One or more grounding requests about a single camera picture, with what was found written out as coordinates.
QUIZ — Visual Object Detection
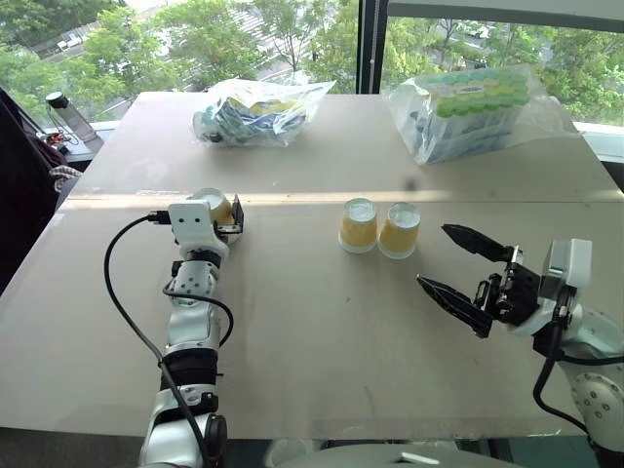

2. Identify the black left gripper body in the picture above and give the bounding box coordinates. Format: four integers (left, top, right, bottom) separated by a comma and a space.
213, 221, 245, 248

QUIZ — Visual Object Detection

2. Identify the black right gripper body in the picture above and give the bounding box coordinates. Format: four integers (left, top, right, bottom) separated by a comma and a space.
471, 245, 542, 327

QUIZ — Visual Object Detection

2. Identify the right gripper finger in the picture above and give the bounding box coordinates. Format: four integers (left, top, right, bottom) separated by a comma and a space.
441, 223, 514, 265
415, 274, 494, 339

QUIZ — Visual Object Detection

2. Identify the yellow paper cup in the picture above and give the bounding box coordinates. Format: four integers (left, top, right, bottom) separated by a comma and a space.
377, 202, 422, 260
337, 197, 380, 254
187, 187, 234, 228

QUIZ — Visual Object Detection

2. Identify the crumpled clear plastic bag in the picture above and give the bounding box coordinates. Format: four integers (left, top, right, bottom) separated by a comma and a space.
191, 79, 337, 148

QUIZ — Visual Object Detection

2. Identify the plastic bag of cup packs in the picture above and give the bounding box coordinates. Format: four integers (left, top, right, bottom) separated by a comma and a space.
384, 62, 581, 167

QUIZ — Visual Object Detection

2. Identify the clear water bottle black lid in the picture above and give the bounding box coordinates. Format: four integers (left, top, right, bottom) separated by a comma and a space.
45, 91, 95, 143

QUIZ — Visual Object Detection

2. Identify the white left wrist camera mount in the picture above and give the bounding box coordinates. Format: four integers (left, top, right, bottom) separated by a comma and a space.
168, 200, 230, 258

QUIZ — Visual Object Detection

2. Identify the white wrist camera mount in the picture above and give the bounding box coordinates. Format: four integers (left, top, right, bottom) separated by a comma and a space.
168, 200, 230, 258
506, 237, 594, 338

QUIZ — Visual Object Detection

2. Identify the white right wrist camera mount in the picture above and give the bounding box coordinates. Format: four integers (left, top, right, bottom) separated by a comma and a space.
506, 237, 594, 338

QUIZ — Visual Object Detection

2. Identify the short black left arm cable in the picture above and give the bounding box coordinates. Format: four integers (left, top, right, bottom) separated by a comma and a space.
162, 287, 235, 348

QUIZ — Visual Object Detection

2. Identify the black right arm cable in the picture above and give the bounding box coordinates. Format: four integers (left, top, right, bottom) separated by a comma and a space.
532, 287, 624, 437

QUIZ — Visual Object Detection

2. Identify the white braided rope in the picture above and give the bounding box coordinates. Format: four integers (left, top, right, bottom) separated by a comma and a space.
48, 164, 82, 192

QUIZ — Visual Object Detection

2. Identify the dark window frame post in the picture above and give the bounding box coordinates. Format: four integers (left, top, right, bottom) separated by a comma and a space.
357, 0, 390, 95

